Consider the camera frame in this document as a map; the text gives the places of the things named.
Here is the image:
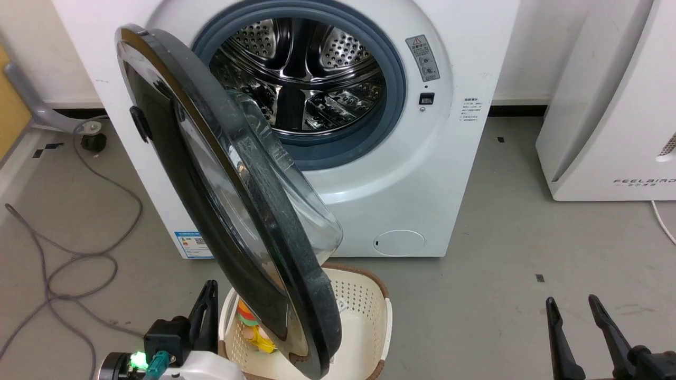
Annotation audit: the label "blue energy label sticker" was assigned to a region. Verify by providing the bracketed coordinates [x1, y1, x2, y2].
[174, 231, 214, 259]

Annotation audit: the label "white appliance with grey lettering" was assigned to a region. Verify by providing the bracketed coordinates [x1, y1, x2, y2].
[536, 0, 676, 202]

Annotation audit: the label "black caster wheel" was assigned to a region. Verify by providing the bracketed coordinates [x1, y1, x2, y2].
[81, 133, 108, 154]

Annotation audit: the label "grey metal stand leg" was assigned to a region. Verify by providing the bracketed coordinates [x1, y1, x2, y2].
[3, 62, 104, 134]

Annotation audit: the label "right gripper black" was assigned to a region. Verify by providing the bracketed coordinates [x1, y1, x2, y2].
[546, 294, 676, 380]

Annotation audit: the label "yellow plastic toy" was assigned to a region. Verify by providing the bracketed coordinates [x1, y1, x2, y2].
[244, 325, 278, 355]

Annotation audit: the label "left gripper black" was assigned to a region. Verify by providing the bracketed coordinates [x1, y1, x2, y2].
[144, 280, 219, 365]

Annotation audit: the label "thin white cable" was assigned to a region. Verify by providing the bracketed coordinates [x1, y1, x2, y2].
[651, 201, 676, 246]

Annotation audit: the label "yellow wooden panel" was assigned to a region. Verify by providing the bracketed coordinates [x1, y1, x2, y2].
[0, 45, 33, 160]

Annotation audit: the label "dark round glass washer door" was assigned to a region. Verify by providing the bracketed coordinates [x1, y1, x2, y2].
[115, 24, 344, 380]

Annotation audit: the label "long grey floor cable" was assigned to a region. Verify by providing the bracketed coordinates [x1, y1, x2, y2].
[0, 119, 144, 380]

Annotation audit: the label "perforated steel washer drum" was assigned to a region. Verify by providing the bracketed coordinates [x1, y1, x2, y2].
[209, 17, 387, 133]

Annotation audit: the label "grey warning sticker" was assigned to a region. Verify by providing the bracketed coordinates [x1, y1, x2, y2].
[405, 35, 441, 82]

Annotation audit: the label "round white filter cover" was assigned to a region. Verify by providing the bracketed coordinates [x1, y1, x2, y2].
[373, 230, 426, 258]

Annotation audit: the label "red green striped toy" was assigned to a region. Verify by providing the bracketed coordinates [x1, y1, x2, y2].
[237, 298, 260, 327]

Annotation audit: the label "grey rubber door gasket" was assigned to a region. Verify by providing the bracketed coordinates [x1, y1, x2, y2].
[191, 0, 407, 171]

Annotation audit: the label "cream laundry basket brown rim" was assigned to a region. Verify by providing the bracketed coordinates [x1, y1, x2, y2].
[218, 262, 393, 380]

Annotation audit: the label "white front-load washing machine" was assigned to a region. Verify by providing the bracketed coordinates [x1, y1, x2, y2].
[51, 0, 521, 259]

